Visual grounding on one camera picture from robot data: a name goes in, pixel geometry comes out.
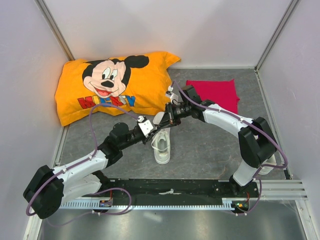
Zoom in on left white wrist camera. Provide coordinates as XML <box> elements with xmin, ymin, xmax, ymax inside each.
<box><xmin>137</xmin><ymin>115</ymin><xmax>156</xmax><ymax>137</ymax></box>

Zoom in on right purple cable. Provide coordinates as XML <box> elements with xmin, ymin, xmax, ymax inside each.
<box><xmin>171</xmin><ymin>79</ymin><xmax>289</xmax><ymax>216</ymax></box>

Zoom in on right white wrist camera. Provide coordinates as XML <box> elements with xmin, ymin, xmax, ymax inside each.
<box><xmin>165</xmin><ymin>85</ymin><xmax>179</xmax><ymax>104</ymax></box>

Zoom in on white sneaker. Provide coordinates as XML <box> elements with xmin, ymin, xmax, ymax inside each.
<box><xmin>150</xmin><ymin>111</ymin><xmax>172</xmax><ymax>165</ymax></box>
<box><xmin>258</xmin><ymin>154</ymin><xmax>277</xmax><ymax>176</ymax></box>

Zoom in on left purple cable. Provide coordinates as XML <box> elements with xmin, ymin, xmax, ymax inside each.
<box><xmin>26</xmin><ymin>103</ymin><xmax>145</xmax><ymax>227</ymax></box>

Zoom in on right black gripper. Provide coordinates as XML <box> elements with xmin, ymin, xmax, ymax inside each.
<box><xmin>157</xmin><ymin>102</ymin><xmax>191</xmax><ymax>130</ymax></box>

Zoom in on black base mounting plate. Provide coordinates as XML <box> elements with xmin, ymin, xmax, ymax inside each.
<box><xmin>99</xmin><ymin>178</ymin><xmax>259</xmax><ymax>203</ymax></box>

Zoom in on red folded cloth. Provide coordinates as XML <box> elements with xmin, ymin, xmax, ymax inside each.
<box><xmin>186</xmin><ymin>79</ymin><xmax>240</xmax><ymax>114</ymax></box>

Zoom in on purple cable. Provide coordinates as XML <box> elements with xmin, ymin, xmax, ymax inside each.
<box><xmin>171</xmin><ymin>79</ymin><xmax>289</xmax><ymax>216</ymax></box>
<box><xmin>26</xmin><ymin>103</ymin><xmax>145</xmax><ymax>227</ymax></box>

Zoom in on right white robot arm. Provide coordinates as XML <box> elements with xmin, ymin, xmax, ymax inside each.
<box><xmin>153</xmin><ymin>85</ymin><xmax>278</xmax><ymax>197</ymax></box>

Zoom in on grey slotted cable duct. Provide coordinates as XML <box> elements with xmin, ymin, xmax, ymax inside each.
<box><xmin>60</xmin><ymin>197</ymin><xmax>234</xmax><ymax>211</ymax></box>

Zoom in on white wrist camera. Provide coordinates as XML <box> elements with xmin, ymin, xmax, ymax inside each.
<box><xmin>137</xmin><ymin>115</ymin><xmax>156</xmax><ymax>137</ymax></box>
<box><xmin>165</xmin><ymin>85</ymin><xmax>179</xmax><ymax>104</ymax></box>

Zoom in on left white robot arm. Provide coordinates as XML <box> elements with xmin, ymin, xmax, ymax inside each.
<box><xmin>23</xmin><ymin>120</ymin><xmax>155</xmax><ymax>219</ymax></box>

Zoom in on aluminium rail frame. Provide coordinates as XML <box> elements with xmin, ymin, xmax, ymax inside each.
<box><xmin>24</xmin><ymin>179</ymin><xmax>316</xmax><ymax>240</ymax></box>

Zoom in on orange Mickey Mouse pillow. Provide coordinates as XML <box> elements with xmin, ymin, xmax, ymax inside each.
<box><xmin>54</xmin><ymin>51</ymin><xmax>181</xmax><ymax>126</ymax></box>

